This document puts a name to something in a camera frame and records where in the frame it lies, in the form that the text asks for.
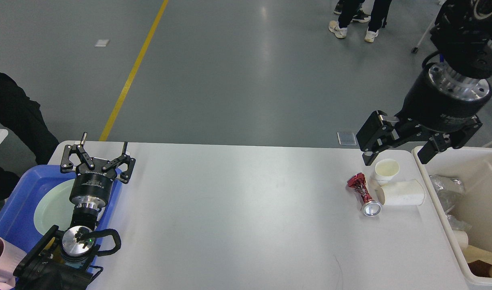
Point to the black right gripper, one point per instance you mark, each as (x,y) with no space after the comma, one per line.
(435,101)

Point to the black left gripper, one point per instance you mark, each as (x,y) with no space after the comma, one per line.
(91,186)

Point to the white paper cup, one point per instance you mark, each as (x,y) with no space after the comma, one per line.
(384,171)
(403,193)

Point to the green plate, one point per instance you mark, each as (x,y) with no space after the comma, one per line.
(55,208)

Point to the white foam container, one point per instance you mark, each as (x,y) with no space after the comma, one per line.
(462,239)

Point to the pink ribbed mug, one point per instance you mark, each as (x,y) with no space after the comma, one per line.
(10,257)

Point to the brown paper bag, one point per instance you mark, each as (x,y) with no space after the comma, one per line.
(479,261)

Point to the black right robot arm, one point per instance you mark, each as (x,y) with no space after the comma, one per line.
(461,34)

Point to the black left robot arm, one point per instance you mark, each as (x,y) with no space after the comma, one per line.
(63,259)

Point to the left floor plate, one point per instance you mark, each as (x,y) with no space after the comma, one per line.
(346,138)

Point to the white plastic bin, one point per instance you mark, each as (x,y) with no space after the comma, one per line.
(473,166)

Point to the red snack wrapper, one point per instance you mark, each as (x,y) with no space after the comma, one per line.
(358,184)

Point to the person in black trousers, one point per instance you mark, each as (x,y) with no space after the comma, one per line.
(351,10)

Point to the person with dark sneakers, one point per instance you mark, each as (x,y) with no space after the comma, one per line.
(360,16)

